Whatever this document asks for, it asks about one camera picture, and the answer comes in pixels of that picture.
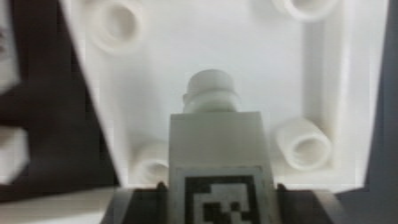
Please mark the white square table top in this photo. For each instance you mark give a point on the white square table top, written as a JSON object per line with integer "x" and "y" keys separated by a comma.
{"x": 305, "y": 66}

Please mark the white leg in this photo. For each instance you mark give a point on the white leg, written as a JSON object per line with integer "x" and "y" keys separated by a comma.
{"x": 221, "y": 183}

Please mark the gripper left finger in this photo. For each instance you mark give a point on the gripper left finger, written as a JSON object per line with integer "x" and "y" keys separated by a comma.
{"x": 145, "y": 205}

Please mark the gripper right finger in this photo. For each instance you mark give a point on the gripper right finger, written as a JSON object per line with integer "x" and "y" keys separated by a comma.
{"x": 310, "y": 207}

